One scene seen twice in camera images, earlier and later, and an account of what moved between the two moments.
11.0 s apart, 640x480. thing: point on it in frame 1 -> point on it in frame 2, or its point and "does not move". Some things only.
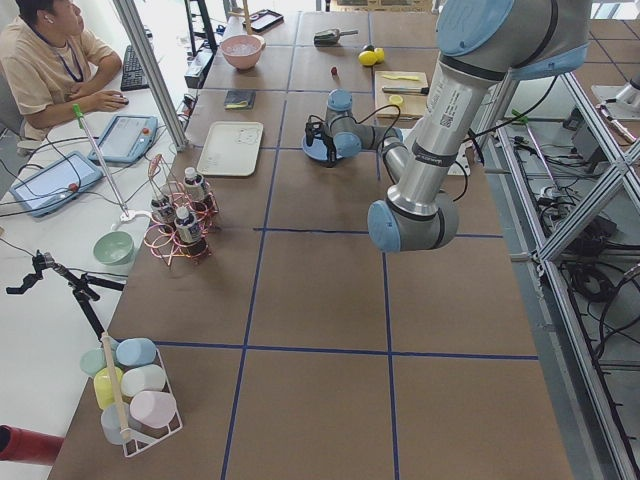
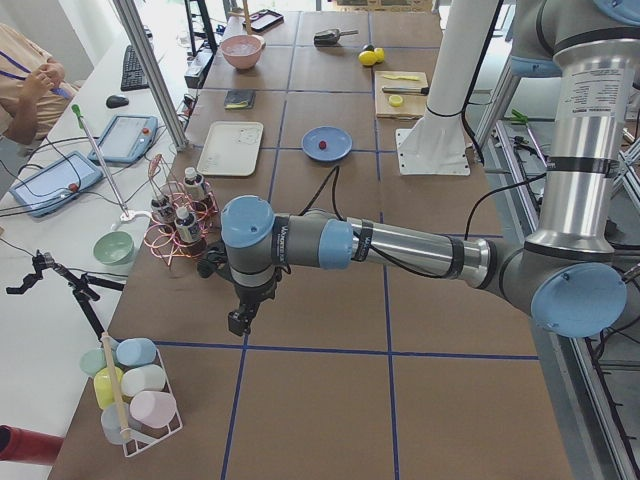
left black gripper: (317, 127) -> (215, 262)
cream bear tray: (231, 148) does not move
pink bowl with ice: (242, 51) does not move
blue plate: (318, 149) does not move
